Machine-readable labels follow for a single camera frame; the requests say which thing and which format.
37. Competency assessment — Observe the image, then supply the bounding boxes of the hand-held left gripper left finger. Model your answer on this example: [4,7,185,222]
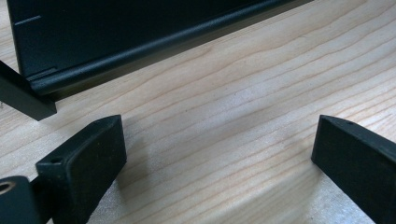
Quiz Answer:
[35,114,128,224]

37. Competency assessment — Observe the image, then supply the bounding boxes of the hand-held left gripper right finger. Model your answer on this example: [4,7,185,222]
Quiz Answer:
[310,114,396,224]

